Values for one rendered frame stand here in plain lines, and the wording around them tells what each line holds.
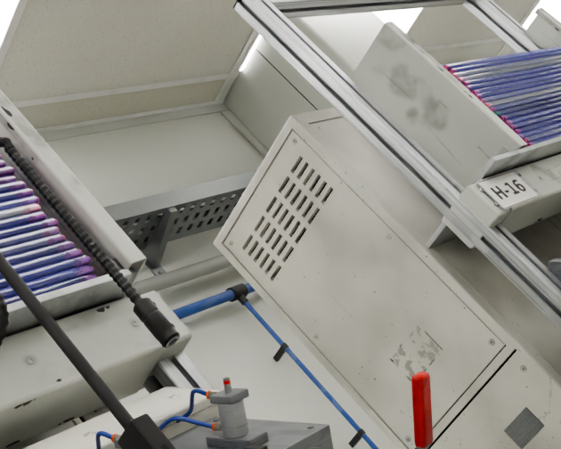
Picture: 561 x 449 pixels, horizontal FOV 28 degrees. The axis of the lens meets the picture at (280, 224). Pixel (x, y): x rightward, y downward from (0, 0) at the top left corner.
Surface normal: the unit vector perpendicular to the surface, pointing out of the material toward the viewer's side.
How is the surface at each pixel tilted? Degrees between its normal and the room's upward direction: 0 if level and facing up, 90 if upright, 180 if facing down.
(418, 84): 90
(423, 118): 90
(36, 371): 90
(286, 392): 90
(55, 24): 180
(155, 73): 180
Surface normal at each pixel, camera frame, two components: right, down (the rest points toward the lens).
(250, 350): 0.46, -0.70
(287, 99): -0.62, 0.19
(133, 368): 0.64, 0.69
